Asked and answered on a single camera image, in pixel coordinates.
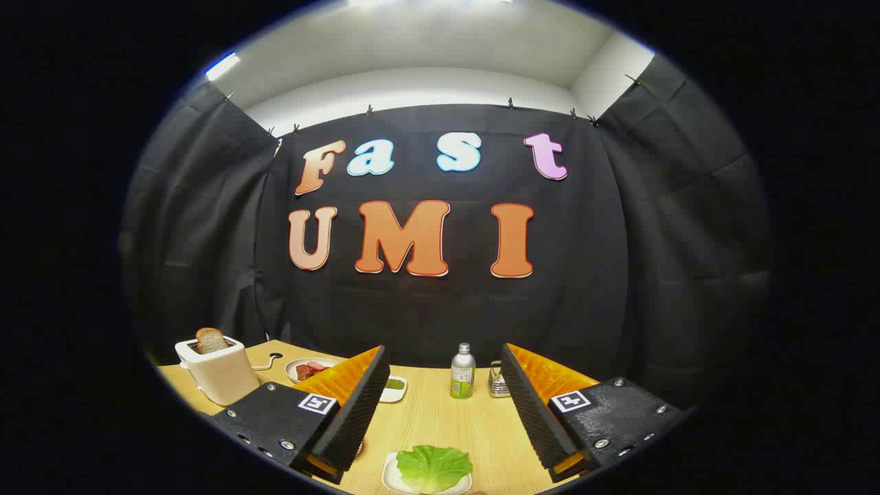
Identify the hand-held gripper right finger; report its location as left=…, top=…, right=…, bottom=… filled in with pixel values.
left=500, top=343, right=692, bottom=484

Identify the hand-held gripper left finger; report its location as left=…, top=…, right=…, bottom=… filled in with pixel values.
left=210, top=345, right=391, bottom=485

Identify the green lettuce leaf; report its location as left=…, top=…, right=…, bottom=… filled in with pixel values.
left=395, top=445, right=473, bottom=494

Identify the toasted bread slice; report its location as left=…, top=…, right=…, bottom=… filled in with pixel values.
left=195, top=327, right=229, bottom=355

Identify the rectangular white plate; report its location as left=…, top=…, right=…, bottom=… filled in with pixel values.
left=382, top=451, right=474, bottom=495

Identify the silver and green bottle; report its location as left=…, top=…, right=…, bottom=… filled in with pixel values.
left=450, top=343, right=476, bottom=399

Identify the round white plate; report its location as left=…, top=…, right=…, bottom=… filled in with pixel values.
left=285, top=357, right=341, bottom=384

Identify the black backdrop cloth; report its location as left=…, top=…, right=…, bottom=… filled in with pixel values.
left=120, top=55, right=771, bottom=413

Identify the white toaster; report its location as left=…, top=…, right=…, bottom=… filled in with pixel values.
left=175, top=335, right=262, bottom=406

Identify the ceiling light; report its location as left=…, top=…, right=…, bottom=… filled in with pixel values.
left=205, top=52, right=241, bottom=82

